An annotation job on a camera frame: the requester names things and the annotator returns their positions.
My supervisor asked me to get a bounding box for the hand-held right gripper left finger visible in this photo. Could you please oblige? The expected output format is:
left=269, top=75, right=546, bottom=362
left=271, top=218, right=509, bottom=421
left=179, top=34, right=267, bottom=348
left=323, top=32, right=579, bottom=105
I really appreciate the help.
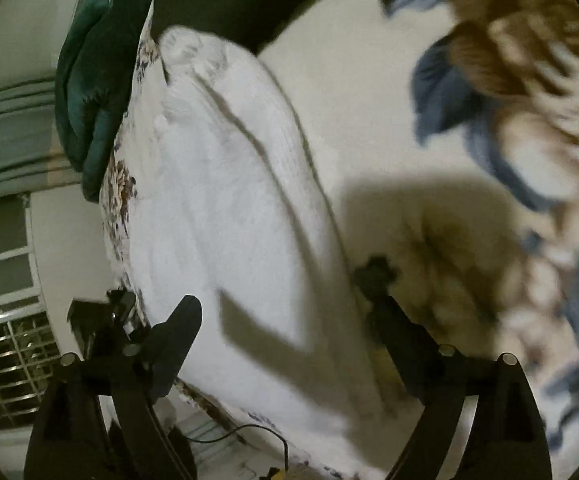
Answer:
left=24, top=295, right=203, bottom=480

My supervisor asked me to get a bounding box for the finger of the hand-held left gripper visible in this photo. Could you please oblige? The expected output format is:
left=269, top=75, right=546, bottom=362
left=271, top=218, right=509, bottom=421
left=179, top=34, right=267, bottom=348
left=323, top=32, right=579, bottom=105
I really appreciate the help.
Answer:
left=106, top=287, right=138, bottom=333

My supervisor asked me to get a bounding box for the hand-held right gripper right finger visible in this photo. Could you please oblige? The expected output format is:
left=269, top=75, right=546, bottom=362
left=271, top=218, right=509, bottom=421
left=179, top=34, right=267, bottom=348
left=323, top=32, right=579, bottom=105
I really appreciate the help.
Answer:
left=353, top=256, right=553, bottom=480

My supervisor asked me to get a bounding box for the white knit sweater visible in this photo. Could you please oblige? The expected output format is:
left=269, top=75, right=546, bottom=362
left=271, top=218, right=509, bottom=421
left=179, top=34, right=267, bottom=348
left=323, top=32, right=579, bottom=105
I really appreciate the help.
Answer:
left=120, top=25, right=395, bottom=461

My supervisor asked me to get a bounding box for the bed with floral cover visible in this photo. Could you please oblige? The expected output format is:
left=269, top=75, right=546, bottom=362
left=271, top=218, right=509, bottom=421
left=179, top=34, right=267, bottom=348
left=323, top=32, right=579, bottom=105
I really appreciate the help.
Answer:
left=100, top=0, right=579, bottom=480

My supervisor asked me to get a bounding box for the grey green curtain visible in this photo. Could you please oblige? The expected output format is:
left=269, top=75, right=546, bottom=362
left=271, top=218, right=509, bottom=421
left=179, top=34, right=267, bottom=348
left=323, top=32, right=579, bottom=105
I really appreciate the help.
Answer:
left=0, top=77, right=83, bottom=201

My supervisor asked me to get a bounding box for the dark green plush blanket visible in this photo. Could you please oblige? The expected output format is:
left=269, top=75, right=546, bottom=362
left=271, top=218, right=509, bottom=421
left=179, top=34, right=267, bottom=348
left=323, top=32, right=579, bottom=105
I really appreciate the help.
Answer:
left=54, top=0, right=163, bottom=203

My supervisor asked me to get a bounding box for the black folded garment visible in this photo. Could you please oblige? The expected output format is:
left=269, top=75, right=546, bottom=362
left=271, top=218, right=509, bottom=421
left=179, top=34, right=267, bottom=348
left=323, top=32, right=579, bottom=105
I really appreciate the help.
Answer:
left=150, top=0, right=385, bottom=56

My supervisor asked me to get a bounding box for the black cable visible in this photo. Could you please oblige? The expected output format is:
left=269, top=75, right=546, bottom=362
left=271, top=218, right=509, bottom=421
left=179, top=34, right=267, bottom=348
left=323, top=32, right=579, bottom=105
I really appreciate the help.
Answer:
left=182, top=424, right=290, bottom=471

